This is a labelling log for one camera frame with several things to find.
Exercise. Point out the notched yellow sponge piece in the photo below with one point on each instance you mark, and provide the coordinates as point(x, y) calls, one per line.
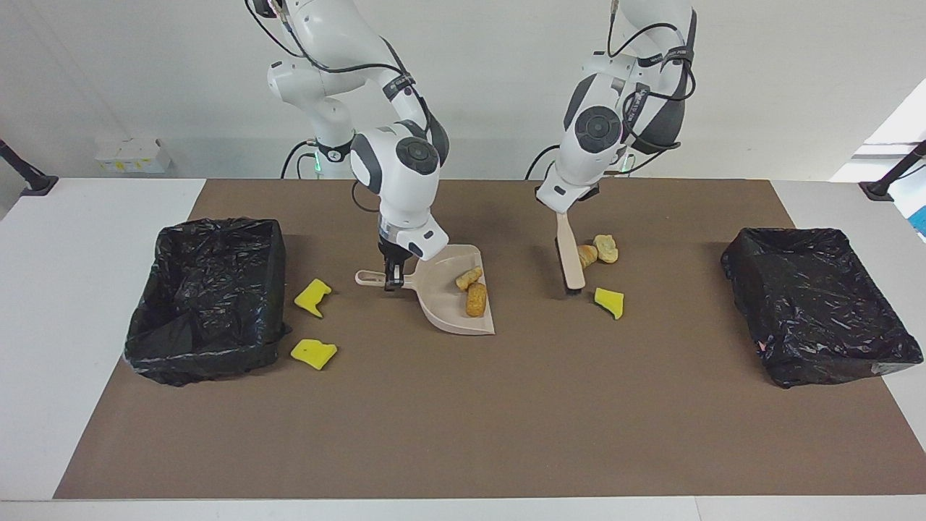
point(312, 297)

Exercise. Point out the black bag bin pink mark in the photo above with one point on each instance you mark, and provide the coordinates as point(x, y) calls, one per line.
point(817, 311)

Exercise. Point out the beige plastic dustpan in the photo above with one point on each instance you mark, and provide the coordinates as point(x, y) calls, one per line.
point(448, 304)

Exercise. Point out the white cardboard box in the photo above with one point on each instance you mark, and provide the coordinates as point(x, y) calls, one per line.
point(134, 155)

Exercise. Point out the pale lumpy bread piece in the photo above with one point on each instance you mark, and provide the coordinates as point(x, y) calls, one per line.
point(606, 248)

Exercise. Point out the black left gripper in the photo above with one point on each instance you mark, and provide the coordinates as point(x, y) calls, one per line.
point(588, 192)

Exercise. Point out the golden croissant piece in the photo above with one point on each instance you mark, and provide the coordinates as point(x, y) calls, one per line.
point(589, 255)
point(469, 278)

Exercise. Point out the black bag lined bin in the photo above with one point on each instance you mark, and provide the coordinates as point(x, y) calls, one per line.
point(202, 304)

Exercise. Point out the brown oval bread roll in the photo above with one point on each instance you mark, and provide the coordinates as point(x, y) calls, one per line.
point(476, 299)

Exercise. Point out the brown table mat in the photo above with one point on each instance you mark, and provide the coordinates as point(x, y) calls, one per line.
point(463, 434)

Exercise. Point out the black camera stand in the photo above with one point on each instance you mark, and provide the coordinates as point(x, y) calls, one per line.
point(29, 177)
point(890, 177)

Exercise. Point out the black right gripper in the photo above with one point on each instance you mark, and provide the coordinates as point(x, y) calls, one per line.
point(393, 257)

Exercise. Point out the blue board edge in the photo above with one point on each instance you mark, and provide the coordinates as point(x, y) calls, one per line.
point(920, 221)

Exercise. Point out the beige hand brush black bristles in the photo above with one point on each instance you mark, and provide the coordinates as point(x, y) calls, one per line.
point(571, 253)

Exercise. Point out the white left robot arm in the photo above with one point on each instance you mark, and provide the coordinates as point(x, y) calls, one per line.
point(593, 137)

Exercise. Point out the yellow sponge piece dark dot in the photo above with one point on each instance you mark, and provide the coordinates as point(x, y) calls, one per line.
point(313, 353)

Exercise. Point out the yellow sponge piece green back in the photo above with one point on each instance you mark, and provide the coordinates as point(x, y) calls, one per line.
point(610, 302)

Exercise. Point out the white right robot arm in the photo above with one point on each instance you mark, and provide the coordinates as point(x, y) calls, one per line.
point(405, 174)

